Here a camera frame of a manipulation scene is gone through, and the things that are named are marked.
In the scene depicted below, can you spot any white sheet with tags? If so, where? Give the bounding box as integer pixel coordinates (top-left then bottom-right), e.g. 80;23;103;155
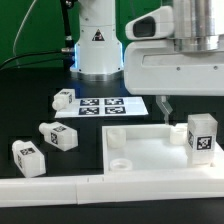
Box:
55;97;148;118

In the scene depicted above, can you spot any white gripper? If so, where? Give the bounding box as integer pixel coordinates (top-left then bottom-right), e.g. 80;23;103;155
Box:
124;40;224;125

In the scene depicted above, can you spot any grey cable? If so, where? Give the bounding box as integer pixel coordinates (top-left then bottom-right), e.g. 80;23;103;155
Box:
12;0;38;58

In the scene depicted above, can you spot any white square tabletop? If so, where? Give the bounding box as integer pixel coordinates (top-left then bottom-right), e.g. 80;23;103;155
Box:
102;124;224;177

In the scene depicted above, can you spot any white L-shaped obstacle fence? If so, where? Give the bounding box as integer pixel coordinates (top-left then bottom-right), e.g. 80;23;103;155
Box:
0;125;224;208

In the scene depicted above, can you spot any black cable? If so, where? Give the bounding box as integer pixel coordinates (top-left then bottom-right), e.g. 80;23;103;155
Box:
0;49;75;70

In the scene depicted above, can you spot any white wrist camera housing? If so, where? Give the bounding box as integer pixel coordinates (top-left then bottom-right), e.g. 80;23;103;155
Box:
125;6;174;40

